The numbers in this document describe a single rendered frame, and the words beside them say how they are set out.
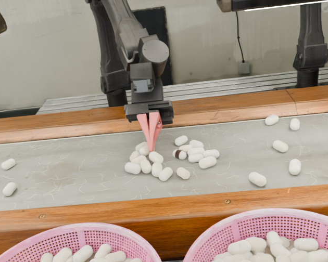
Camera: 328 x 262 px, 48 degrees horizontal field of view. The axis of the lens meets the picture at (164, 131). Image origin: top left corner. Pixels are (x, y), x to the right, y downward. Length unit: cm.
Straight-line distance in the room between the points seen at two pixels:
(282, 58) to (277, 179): 228
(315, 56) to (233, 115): 37
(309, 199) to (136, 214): 27
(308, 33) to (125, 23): 54
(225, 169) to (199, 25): 210
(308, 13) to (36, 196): 86
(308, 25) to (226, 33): 166
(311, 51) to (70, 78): 208
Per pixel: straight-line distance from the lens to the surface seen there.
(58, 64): 291
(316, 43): 118
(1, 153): 97
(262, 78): 138
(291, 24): 289
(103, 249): 59
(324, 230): 59
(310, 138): 84
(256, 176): 67
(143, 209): 61
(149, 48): 78
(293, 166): 70
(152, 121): 77
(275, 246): 57
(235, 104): 94
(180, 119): 90
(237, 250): 56
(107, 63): 110
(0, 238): 68
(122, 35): 88
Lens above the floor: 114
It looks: 27 degrees down
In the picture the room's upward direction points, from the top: 8 degrees counter-clockwise
